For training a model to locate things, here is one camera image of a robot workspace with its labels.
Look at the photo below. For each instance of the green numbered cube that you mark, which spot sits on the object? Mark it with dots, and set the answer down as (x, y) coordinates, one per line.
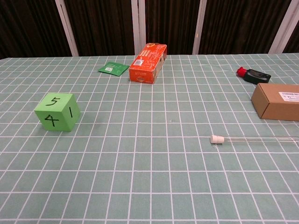
(58, 112)

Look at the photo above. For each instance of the green grid tablecloth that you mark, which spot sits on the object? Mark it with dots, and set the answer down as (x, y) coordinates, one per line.
(149, 163)

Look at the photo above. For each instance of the orange cardboard carton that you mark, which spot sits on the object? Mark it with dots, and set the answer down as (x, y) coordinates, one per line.
(146, 66)

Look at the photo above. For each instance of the green foil sachet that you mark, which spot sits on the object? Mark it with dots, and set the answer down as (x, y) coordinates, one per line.
(113, 68)

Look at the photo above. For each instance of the glass tube with white stopper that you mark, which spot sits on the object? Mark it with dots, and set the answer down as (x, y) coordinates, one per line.
(247, 139)

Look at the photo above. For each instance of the black bottle with red cap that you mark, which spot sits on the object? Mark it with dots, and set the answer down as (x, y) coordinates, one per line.
(255, 75)

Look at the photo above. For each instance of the brown cardboard box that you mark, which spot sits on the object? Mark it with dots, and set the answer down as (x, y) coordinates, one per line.
(273, 102)

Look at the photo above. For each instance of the white partition frame post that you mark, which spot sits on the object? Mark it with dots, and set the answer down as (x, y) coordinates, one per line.
(67, 28)
(283, 28)
(138, 26)
(199, 26)

